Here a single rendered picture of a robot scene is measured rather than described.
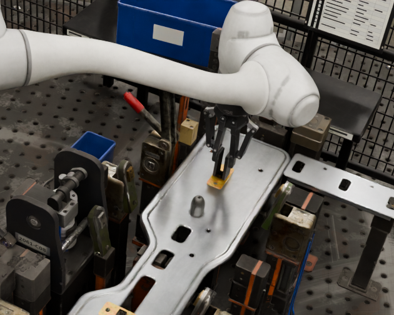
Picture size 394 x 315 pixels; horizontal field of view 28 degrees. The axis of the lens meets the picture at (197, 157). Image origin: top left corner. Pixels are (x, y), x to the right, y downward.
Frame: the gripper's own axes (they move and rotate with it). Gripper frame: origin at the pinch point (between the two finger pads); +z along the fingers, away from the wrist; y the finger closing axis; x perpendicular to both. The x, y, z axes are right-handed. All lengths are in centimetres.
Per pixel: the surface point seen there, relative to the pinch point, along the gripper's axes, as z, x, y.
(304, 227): 1.2, -8.1, 23.4
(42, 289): 3, -50, -16
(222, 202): 5.3, -6.3, 3.7
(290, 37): 91, 214, -44
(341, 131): 3.3, 32.3, 19.6
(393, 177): 29, 55, 35
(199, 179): 5.3, -2.4, -4.3
